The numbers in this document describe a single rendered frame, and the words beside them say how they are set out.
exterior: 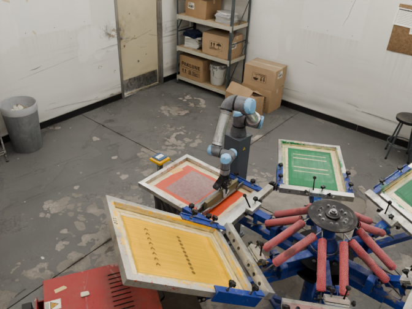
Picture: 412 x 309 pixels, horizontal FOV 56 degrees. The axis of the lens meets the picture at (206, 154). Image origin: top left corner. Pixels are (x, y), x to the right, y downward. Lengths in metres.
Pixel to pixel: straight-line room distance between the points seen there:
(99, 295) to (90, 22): 4.71
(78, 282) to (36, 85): 4.08
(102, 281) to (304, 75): 5.11
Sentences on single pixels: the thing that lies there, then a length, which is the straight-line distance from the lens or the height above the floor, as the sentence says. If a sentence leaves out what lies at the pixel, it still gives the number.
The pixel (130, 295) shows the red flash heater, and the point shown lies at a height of 1.10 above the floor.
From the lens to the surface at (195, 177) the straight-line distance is 3.25.
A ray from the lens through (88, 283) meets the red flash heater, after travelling 2.32.
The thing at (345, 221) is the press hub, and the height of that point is 1.31.
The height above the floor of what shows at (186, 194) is 0.96.
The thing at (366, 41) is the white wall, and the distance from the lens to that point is 6.14.
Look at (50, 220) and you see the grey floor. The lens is 4.48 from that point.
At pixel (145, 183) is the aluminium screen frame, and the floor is 0.99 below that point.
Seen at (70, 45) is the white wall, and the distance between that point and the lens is 6.16.
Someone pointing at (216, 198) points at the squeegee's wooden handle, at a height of 1.04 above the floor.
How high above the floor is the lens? 2.85
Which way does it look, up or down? 32 degrees down
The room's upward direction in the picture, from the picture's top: 3 degrees clockwise
